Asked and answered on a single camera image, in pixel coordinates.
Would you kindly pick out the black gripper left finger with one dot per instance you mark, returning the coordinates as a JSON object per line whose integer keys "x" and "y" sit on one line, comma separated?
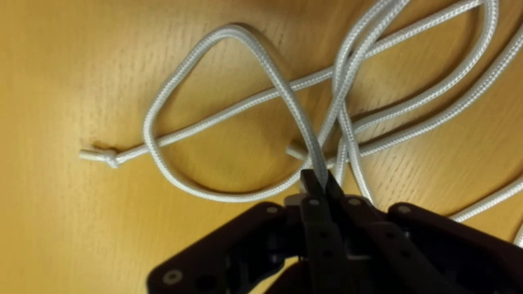
{"x": 283, "y": 246}

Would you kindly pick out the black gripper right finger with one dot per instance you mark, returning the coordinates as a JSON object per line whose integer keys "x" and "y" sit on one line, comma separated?
{"x": 414, "y": 246}

